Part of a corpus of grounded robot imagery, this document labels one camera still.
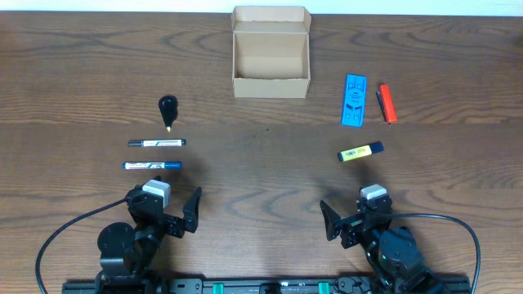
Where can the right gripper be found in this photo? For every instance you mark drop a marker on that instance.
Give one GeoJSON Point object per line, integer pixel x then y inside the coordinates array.
{"type": "Point", "coordinates": [354, 222]}

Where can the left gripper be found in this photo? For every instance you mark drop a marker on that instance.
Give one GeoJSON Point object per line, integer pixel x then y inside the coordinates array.
{"type": "Point", "coordinates": [171, 222]}

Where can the black whiteboard marker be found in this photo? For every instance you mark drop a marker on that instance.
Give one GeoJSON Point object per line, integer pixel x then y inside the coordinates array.
{"type": "Point", "coordinates": [156, 143]}

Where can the blue whiteboard marker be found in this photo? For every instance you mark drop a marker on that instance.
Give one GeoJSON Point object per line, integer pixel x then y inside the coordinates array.
{"type": "Point", "coordinates": [152, 165]}

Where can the yellow highlighter with dark cap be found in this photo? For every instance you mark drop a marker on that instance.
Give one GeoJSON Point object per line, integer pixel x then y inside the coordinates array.
{"type": "Point", "coordinates": [360, 152]}

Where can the black teardrop-shaped tool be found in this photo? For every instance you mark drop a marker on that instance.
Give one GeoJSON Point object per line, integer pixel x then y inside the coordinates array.
{"type": "Point", "coordinates": [168, 108]}

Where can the cardboard box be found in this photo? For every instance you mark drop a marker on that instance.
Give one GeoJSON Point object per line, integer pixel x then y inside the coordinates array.
{"type": "Point", "coordinates": [271, 52]}

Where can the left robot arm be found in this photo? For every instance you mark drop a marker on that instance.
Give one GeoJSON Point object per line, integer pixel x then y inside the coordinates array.
{"type": "Point", "coordinates": [127, 251]}

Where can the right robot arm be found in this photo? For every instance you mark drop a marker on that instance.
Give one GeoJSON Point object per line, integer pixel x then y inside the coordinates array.
{"type": "Point", "coordinates": [392, 253]}

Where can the black mounting rail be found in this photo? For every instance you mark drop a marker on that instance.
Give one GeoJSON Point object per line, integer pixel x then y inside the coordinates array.
{"type": "Point", "coordinates": [348, 284]}

